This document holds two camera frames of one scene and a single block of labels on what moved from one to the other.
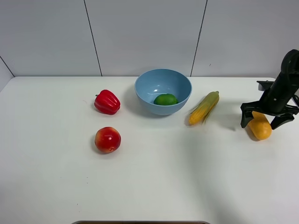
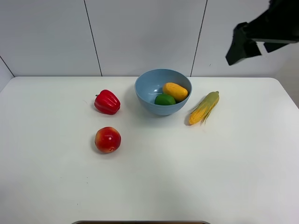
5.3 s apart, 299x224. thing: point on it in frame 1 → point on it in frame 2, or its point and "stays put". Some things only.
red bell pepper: x=106 y=102 stays put
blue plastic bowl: x=163 y=92 stays put
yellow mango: x=259 y=129 → x=179 y=93
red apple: x=107 y=140 stays put
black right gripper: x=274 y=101 → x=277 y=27
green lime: x=165 y=99 stays put
